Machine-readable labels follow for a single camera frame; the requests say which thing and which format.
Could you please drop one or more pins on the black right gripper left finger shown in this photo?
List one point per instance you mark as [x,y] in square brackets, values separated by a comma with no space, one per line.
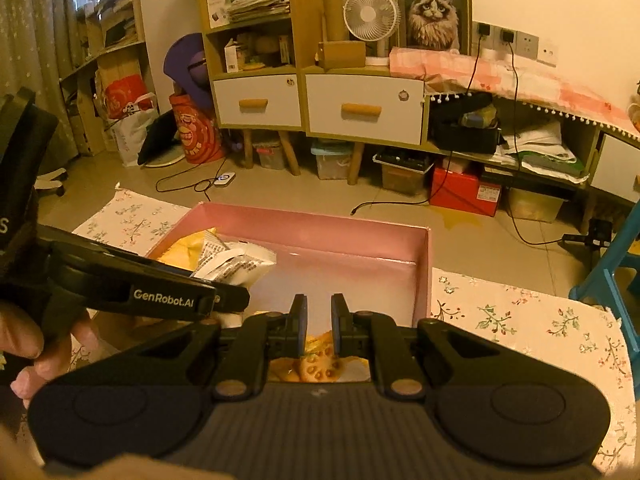
[247,351]

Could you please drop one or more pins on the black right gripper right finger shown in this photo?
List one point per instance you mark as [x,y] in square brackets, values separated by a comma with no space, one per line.
[387,347]

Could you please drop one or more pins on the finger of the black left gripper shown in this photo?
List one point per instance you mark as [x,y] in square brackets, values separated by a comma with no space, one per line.
[230,298]

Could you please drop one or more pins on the white green snack packet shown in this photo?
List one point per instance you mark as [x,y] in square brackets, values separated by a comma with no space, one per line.
[236,263]

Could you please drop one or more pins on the yellow lotus chip packet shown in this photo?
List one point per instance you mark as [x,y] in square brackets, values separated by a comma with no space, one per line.
[319,363]

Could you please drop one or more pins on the large yellow snack bag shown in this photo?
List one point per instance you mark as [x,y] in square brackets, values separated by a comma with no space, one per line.
[186,251]

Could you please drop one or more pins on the person left hand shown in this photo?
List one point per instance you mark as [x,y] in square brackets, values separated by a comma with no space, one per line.
[20,336]

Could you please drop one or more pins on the pink silver cardboard box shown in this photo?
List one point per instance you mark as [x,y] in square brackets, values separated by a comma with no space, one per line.
[376,266]

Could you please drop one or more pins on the white shopping bag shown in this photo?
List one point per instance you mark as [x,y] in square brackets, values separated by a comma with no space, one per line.
[131,130]

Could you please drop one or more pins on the red cartoon bag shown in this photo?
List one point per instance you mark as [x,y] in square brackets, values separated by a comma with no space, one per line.
[199,135]

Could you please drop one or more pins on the red box under sideboard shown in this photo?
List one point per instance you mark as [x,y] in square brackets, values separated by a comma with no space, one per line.
[464,192]

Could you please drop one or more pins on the floral tablecloth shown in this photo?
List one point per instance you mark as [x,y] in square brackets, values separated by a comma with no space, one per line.
[582,339]

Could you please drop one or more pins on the black bag in sideboard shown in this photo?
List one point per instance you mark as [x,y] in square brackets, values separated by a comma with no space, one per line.
[464,123]

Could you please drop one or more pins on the purple hat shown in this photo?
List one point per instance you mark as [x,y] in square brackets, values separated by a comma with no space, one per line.
[185,63]

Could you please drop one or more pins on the long low wooden sideboard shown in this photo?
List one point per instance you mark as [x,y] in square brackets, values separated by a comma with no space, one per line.
[569,151]

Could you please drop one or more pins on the blue plastic stool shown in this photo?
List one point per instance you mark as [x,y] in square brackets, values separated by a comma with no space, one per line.
[600,284]

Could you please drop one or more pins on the pink checkered cloth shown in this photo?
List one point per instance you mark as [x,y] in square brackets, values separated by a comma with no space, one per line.
[443,71]

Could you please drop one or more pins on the wooden shelf cabinet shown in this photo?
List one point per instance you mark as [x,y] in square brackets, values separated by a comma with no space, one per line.
[256,67]

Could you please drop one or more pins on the stack of papers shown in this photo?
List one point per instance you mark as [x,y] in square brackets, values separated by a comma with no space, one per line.
[243,10]

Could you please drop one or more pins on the small white desk fan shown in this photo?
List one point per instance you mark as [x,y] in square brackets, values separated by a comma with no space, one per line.
[373,22]

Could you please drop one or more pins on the framed cat picture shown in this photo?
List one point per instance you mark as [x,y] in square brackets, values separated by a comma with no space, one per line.
[437,25]

